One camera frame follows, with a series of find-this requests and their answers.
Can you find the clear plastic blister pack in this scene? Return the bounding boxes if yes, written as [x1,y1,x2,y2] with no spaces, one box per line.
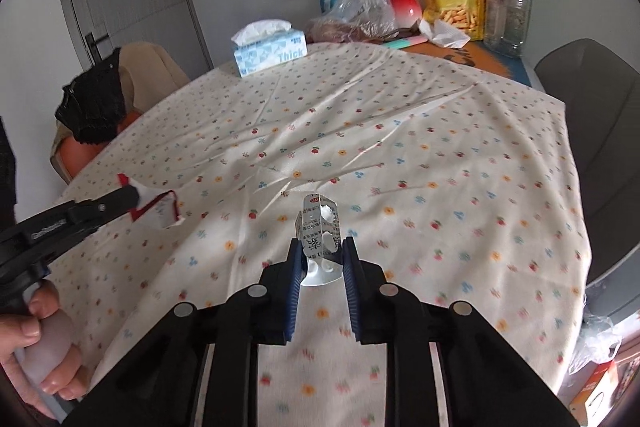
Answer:
[295,192,346,288]

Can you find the door handle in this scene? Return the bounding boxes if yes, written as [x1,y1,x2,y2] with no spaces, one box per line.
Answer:
[85,24,108,58]

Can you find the torn red paper packaging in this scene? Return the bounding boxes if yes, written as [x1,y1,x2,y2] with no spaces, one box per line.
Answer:
[116,173,186,232]

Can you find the white plastic bag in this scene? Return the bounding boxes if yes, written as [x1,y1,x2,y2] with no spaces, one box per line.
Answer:
[567,312,623,375]

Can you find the blue tissue box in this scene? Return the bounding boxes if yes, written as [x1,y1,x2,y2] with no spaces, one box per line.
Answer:
[231,21,307,78]

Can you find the brown chair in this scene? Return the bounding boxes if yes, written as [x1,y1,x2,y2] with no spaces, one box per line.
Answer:
[50,42,191,185]

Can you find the orange blue table mat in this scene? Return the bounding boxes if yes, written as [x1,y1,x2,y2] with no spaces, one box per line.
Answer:
[400,39,533,88]

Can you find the grey chair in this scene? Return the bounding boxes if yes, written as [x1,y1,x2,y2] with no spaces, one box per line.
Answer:
[532,38,640,288]

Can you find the floral cream tablecloth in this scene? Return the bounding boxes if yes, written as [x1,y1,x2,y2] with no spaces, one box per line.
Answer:
[50,41,593,427]

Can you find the red white vase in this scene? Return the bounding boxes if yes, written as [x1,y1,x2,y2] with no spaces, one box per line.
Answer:
[387,0,423,30]

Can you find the person's left hand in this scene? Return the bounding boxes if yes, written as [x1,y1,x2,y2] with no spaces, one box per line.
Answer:
[0,279,93,418]

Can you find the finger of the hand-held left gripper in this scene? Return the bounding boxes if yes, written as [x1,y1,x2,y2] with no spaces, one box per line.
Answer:
[65,184,141,229]

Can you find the black cloth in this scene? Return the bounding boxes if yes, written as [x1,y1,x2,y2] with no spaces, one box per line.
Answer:
[55,48,126,144]

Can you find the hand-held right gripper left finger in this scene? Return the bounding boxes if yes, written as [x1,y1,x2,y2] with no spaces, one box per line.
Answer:
[62,239,307,427]

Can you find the pink green pen case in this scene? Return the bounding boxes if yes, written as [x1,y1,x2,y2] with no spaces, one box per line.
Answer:
[382,34,428,50]

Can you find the crumpled white paper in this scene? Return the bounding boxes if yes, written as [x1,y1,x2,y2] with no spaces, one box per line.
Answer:
[417,18,471,50]

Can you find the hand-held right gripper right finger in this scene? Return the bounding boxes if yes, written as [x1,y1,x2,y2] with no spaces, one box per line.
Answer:
[341,237,571,427]

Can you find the orange cardboard box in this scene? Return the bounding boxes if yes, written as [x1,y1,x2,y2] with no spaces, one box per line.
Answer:
[570,359,621,427]

